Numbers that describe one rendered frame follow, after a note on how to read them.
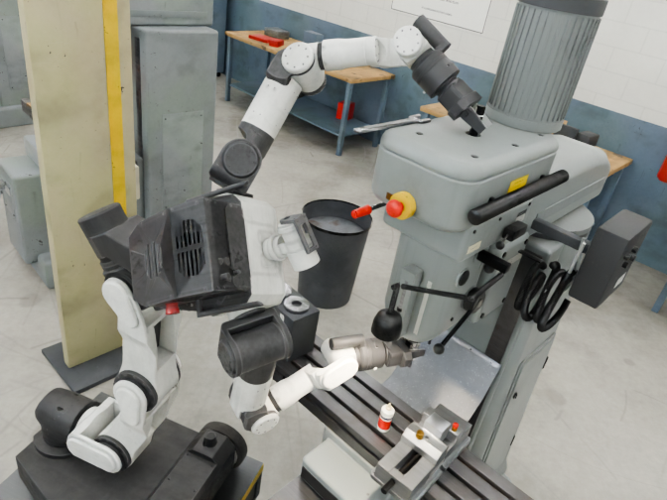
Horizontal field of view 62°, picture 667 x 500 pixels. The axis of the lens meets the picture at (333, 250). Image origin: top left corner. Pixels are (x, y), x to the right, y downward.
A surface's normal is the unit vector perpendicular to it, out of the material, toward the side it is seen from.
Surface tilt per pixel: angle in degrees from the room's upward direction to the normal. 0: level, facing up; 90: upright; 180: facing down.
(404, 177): 90
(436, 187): 90
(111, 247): 90
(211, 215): 60
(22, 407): 0
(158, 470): 0
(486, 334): 90
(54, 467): 0
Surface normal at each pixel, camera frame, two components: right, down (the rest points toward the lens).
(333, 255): 0.01, 0.57
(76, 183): 0.72, 0.44
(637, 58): -0.69, 0.28
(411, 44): -0.23, 0.12
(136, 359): -0.36, 0.43
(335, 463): 0.15, -0.85
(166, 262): -0.70, -0.01
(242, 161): 0.19, 0.05
